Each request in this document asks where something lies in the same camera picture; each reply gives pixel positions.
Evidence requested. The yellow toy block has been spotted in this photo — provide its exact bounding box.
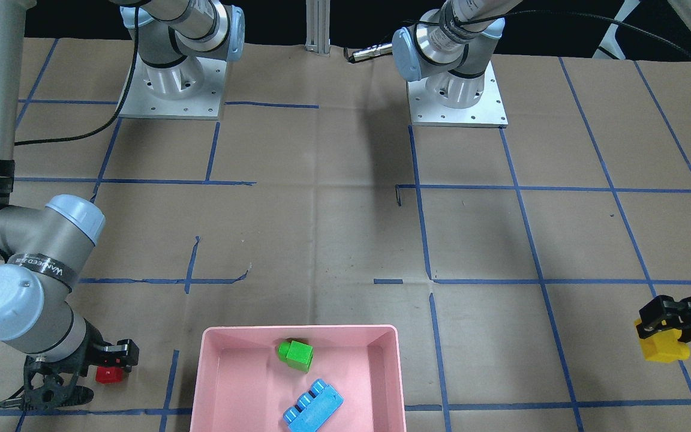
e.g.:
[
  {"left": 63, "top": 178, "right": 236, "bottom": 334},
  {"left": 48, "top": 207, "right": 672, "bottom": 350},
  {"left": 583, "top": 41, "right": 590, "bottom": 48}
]
[{"left": 639, "top": 329, "right": 690, "bottom": 364}]

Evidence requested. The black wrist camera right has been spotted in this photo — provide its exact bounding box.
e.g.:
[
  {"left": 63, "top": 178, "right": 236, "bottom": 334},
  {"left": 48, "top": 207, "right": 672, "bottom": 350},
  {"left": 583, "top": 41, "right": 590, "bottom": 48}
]
[{"left": 96, "top": 339, "right": 140, "bottom": 372}]

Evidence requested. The aluminium frame post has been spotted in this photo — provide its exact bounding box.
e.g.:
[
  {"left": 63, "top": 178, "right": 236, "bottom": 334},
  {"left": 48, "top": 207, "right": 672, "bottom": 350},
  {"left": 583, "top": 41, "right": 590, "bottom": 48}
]
[{"left": 304, "top": 0, "right": 331, "bottom": 56}]

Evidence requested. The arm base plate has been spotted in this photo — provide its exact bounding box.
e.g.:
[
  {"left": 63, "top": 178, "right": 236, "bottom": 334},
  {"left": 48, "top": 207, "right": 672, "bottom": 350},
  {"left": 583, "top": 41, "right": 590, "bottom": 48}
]
[
  {"left": 119, "top": 56, "right": 230, "bottom": 121},
  {"left": 407, "top": 62, "right": 509, "bottom": 128}
]

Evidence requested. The green toy block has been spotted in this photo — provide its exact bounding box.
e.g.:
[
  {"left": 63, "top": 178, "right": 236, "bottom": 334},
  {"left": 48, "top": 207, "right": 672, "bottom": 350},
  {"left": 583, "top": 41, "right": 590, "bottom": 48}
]
[{"left": 276, "top": 340, "right": 314, "bottom": 374}]

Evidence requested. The blue toy block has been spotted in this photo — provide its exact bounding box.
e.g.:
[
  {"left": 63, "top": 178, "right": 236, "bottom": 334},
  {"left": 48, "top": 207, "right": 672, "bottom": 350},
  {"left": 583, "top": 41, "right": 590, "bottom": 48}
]
[{"left": 283, "top": 379, "right": 344, "bottom": 431}]

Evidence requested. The red toy block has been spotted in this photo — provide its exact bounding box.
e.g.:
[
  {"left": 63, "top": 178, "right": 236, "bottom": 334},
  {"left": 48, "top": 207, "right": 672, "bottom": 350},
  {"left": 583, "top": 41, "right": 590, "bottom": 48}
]
[{"left": 94, "top": 366, "right": 125, "bottom": 385}]

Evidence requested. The pink plastic box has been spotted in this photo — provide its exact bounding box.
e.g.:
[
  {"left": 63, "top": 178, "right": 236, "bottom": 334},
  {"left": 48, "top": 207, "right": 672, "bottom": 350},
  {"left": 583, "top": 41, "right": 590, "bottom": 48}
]
[{"left": 190, "top": 325, "right": 407, "bottom": 431}]

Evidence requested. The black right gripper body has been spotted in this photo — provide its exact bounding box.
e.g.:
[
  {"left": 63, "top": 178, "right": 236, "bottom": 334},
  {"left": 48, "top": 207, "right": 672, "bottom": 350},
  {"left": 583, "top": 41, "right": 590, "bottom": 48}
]
[{"left": 22, "top": 336, "right": 109, "bottom": 411}]

